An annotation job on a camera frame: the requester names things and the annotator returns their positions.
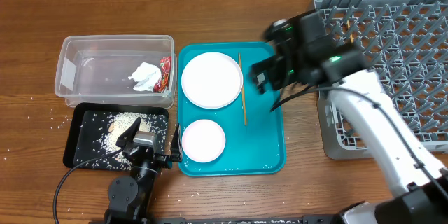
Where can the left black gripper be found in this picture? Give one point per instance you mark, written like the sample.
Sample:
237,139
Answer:
166,160

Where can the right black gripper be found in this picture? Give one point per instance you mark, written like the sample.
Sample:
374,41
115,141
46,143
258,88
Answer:
271,66

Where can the wooden chopstick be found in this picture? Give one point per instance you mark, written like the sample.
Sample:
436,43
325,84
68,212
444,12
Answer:
242,91
349,31

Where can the pink bowl with rice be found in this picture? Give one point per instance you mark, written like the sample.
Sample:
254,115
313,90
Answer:
203,141

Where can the red snack wrapper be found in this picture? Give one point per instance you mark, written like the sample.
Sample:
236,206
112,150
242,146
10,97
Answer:
163,82

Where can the white round plate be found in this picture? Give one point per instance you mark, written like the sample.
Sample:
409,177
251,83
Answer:
211,80

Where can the white tissue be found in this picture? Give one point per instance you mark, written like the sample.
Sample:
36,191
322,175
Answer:
146,77

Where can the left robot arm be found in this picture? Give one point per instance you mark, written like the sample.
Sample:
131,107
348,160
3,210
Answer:
129,196

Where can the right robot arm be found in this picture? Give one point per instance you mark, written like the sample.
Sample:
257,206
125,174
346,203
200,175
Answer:
305,53

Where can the grey dishwasher rack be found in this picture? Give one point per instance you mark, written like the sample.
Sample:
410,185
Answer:
405,42

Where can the pile of spilled rice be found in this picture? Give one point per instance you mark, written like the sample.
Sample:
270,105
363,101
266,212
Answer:
118,124

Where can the black square tray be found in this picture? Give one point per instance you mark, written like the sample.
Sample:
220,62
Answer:
89,124

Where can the teal plastic tray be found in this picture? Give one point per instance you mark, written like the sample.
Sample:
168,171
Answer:
255,139

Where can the clear plastic bin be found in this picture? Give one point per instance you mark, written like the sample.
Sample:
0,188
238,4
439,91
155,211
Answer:
99,68

